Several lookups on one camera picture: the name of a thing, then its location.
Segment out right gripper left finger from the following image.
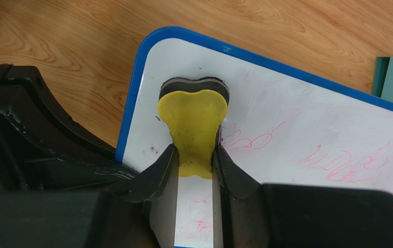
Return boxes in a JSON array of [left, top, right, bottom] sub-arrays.
[[109, 144, 178, 247]]

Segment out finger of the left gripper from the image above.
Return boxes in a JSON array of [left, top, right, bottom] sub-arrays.
[[0, 64, 136, 192]]

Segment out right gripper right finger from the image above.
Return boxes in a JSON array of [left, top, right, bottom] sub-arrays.
[[212, 145, 262, 247]]

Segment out blue framed whiteboard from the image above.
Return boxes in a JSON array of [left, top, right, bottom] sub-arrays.
[[115, 27, 393, 247]]

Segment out yellow bone-shaped eraser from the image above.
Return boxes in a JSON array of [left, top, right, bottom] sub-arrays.
[[157, 77, 230, 179]]

